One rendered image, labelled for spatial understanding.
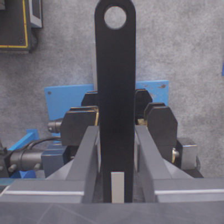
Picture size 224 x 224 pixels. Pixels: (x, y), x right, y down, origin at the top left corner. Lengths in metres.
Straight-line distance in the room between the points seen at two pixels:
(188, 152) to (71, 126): 0.55
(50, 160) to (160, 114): 0.54
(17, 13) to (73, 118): 1.08
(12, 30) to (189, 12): 1.55
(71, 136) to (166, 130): 0.43
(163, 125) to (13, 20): 1.35
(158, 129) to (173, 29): 1.23
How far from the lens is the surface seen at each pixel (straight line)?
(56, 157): 0.78
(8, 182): 0.95
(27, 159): 0.89
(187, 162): 0.85
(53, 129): 1.29
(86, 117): 0.69
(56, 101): 1.66
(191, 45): 1.82
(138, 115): 1.18
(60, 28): 1.76
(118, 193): 0.17
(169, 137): 0.75
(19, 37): 1.53
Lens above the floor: 1.64
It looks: 73 degrees down
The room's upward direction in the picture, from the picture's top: 177 degrees counter-clockwise
